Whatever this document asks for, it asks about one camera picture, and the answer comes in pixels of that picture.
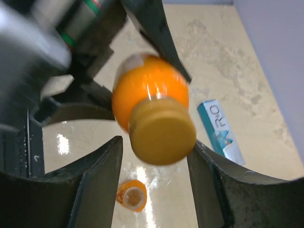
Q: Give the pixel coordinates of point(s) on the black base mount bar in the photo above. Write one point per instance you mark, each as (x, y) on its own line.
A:
(21, 153)

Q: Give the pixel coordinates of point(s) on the teal toothpaste box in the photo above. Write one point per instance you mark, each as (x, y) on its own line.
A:
(219, 131)

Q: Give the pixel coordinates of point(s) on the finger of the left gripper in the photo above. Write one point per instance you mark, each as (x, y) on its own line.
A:
(149, 18)

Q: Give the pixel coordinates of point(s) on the orange bottle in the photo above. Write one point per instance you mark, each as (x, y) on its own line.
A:
(132, 194)
(145, 76)

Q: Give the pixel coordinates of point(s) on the orange cap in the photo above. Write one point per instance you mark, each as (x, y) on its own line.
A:
(161, 131)

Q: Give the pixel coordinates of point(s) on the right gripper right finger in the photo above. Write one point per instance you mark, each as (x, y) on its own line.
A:
(227, 195)

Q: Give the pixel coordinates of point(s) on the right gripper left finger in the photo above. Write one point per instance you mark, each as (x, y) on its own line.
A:
(79, 195)

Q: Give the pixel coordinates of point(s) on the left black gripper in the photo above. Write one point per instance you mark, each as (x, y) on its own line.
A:
(50, 53)

